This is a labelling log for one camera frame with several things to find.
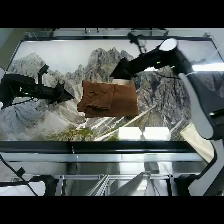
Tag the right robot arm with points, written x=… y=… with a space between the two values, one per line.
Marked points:
x=200 y=96

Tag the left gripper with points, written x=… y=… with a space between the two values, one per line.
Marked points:
x=61 y=94

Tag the cream garment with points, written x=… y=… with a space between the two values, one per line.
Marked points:
x=198 y=141

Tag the brown shirt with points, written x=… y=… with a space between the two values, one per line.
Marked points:
x=110 y=100

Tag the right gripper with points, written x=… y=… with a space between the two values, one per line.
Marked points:
x=122 y=70

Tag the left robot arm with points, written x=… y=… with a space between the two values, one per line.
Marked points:
x=20 y=86

